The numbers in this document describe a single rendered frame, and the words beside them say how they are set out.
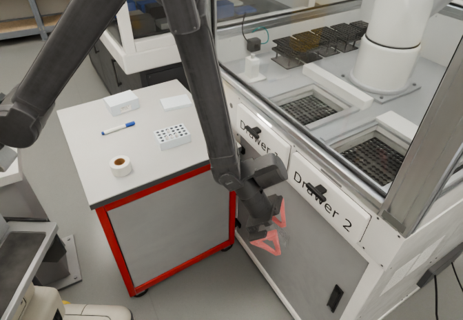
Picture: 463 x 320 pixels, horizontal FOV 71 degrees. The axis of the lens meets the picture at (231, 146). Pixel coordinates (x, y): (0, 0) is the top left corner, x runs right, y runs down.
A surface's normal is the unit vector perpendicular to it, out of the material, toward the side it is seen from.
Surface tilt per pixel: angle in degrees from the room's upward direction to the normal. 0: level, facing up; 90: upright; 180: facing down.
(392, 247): 90
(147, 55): 90
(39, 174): 0
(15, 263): 0
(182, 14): 94
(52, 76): 96
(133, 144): 0
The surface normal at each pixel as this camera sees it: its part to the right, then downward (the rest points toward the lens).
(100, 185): 0.01, -0.76
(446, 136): -0.85, 0.33
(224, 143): 0.06, 0.62
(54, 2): 0.47, 0.57
